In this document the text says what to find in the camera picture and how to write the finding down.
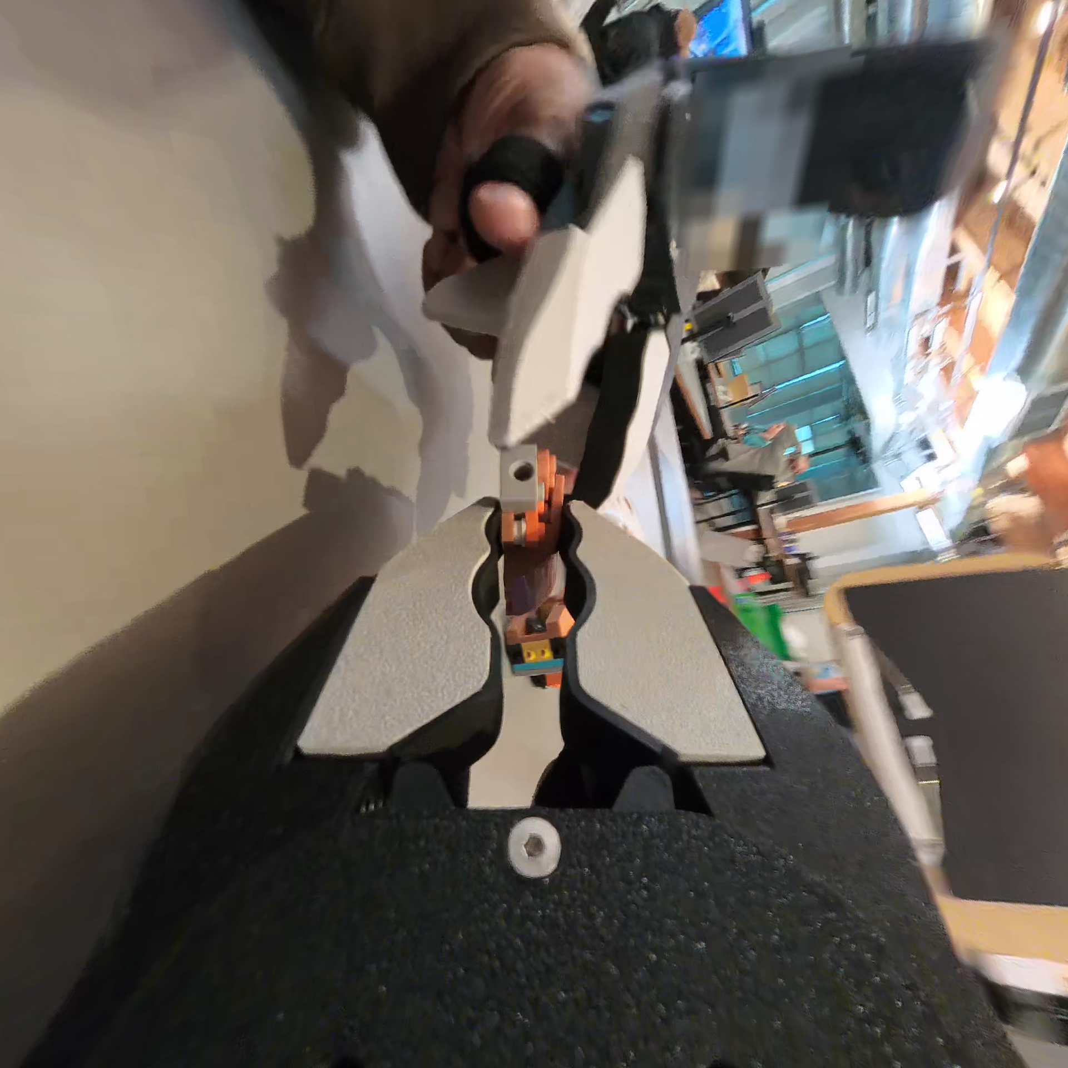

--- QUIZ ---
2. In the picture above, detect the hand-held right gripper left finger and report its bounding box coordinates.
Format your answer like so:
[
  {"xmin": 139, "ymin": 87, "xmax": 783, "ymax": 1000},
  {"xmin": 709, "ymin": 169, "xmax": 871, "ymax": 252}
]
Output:
[{"xmin": 296, "ymin": 498, "xmax": 507, "ymax": 809}]

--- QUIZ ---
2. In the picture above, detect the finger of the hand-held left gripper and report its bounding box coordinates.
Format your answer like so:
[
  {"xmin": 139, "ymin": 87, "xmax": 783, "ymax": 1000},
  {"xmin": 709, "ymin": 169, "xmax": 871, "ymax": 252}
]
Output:
[
  {"xmin": 574, "ymin": 319, "xmax": 679, "ymax": 507},
  {"xmin": 423, "ymin": 157, "xmax": 652, "ymax": 449}
]

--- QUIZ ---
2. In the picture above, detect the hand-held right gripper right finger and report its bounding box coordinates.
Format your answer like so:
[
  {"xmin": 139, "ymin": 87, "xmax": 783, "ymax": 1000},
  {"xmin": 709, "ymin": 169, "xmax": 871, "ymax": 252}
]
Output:
[{"xmin": 534, "ymin": 501, "xmax": 767, "ymax": 809}]

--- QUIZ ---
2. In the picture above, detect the brown grey brick assembly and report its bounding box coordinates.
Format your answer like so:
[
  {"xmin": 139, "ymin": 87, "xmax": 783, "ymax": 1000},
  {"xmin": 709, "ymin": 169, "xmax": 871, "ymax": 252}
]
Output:
[{"xmin": 499, "ymin": 444, "xmax": 579, "ymax": 619}]

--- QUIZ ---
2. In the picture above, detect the person's left forearm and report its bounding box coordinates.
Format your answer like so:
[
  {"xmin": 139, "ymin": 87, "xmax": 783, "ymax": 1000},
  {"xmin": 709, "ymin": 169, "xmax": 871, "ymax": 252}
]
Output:
[{"xmin": 250, "ymin": 0, "xmax": 597, "ymax": 222}]

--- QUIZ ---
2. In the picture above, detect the person's left hand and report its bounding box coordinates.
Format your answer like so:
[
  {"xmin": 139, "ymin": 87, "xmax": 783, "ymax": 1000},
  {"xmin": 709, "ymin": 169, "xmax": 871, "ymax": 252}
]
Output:
[{"xmin": 419, "ymin": 46, "xmax": 595, "ymax": 362}]

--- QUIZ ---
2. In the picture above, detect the colourful striped brick model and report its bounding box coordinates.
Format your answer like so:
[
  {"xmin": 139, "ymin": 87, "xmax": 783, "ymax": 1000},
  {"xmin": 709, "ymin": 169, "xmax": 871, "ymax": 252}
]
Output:
[{"xmin": 505, "ymin": 602, "xmax": 575, "ymax": 692}]

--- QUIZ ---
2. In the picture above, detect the dark panel with plywood edge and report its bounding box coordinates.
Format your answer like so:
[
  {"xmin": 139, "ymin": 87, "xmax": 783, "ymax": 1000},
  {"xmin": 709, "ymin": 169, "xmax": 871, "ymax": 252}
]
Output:
[{"xmin": 824, "ymin": 561, "xmax": 1068, "ymax": 1015}]

